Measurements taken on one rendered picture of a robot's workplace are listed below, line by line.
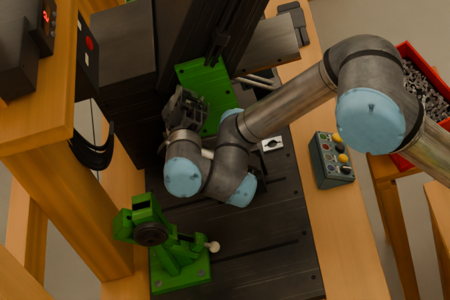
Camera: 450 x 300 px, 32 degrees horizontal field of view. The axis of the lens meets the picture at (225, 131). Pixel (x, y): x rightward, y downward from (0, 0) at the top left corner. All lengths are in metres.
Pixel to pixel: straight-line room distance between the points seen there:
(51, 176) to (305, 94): 0.57
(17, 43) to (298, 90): 0.54
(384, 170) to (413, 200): 0.91
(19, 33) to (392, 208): 1.17
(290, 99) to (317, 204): 0.47
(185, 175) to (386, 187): 0.75
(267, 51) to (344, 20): 1.74
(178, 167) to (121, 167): 0.72
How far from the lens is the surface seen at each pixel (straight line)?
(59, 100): 1.49
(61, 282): 3.26
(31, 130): 1.47
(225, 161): 1.61
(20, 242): 1.69
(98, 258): 1.94
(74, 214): 1.80
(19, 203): 1.75
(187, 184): 1.55
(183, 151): 1.58
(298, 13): 2.39
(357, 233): 1.88
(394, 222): 2.28
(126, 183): 2.20
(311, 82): 1.50
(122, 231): 1.77
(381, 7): 3.74
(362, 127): 1.33
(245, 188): 1.59
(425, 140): 1.41
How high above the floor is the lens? 2.48
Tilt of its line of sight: 47 degrees down
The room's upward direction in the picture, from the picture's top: 24 degrees counter-clockwise
